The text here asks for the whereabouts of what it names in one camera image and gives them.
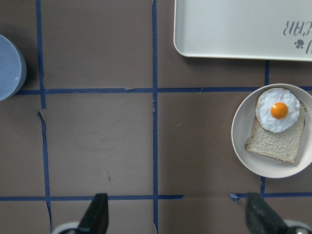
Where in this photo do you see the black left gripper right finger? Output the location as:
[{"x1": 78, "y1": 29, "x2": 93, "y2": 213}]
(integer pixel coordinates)
[{"x1": 245, "y1": 193, "x2": 288, "y2": 234}]

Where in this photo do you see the blue bowl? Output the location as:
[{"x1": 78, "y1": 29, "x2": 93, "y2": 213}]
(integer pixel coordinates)
[{"x1": 0, "y1": 35, "x2": 27, "y2": 101}]

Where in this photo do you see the cream bear tray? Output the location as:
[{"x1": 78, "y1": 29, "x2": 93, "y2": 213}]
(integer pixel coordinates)
[{"x1": 174, "y1": 0, "x2": 312, "y2": 61}]

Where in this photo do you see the fried egg toy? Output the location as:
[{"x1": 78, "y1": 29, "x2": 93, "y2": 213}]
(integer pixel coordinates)
[{"x1": 255, "y1": 88, "x2": 300, "y2": 133}]

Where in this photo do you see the cream round plate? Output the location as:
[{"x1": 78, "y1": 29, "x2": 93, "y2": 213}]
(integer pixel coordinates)
[{"x1": 231, "y1": 84, "x2": 312, "y2": 178}]

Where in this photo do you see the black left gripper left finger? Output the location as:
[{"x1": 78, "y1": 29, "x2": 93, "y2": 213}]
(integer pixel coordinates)
[{"x1": 77, "y1": 194, "x2": 108, "y2": 234}]

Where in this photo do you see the bread slice on plate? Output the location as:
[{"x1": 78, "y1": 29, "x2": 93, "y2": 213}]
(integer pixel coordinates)
[{"x1": 245, "y1": 103, "x2": 307, "y2": 163}]

